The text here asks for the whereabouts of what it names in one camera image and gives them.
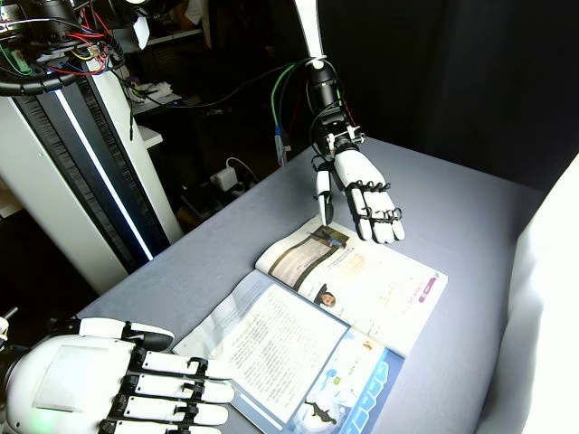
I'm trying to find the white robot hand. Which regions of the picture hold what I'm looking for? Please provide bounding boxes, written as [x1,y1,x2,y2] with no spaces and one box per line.
[0,317,236,434]
[311,149,407,246]

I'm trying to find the illustrated book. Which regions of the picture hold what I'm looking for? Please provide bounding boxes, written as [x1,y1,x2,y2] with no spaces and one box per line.
[171,212,449,434]

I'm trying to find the grey table cloth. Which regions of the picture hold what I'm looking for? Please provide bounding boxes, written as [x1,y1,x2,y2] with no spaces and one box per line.
[76,135,549,434]

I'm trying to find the white power adapter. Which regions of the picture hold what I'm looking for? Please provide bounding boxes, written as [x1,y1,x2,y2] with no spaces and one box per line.
[211,165,242,192]

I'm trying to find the black backdrop curtain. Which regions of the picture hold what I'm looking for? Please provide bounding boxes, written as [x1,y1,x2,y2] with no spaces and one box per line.
[316,0,579,193]

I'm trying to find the white robot body column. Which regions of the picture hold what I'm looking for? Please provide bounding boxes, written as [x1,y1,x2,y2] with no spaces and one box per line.
[0,67,185,296]

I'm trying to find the white side shelf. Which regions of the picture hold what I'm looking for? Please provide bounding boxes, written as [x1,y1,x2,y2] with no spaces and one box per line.
[135,124,165,149]

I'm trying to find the white cloth sheet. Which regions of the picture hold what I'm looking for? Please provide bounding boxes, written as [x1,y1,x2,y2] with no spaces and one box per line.
[473,152,579,434]

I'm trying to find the white paper tag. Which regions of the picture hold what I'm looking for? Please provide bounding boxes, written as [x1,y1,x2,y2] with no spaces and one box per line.
[131,15,151,51]

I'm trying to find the blue cable connector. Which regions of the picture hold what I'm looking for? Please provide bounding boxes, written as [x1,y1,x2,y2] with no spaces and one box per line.
[272,122,291,168]

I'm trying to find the green cable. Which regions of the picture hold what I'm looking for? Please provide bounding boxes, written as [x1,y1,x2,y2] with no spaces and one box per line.
[270,62,300,132]

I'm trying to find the long thin black cable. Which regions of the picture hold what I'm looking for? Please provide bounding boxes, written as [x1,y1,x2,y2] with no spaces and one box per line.
[112,62,295,141]

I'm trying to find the black corrugated cable conduit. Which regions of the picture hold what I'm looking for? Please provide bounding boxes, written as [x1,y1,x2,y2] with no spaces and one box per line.
[0,31,127,97]

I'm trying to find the robot head with coloured wires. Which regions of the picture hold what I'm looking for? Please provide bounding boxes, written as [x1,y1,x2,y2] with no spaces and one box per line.
[0,0,130,78]

